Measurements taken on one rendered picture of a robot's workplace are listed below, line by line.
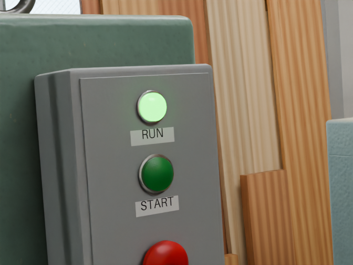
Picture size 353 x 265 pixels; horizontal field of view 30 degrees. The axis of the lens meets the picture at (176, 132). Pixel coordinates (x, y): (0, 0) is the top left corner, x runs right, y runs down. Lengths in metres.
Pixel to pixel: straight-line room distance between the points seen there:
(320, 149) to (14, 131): 1.87
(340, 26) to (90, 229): 2.22
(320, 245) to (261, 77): 0.59
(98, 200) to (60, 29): 0.12
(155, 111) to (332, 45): 2.20
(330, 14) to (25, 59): 2.20
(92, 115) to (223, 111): 1.64
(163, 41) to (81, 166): 0.14
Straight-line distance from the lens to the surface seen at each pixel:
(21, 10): 0.54
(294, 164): 2.16
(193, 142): 0.41
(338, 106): 2.56
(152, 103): 0.39
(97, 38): 0.45
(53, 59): 0.44
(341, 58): 2.54
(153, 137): 0.39
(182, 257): 0.40
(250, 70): 2.12
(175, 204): 0.40
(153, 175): 0.39
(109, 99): 0.38
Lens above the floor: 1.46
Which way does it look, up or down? 3 degrees down
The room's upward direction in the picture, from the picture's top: 4 degrees counter-clockwise
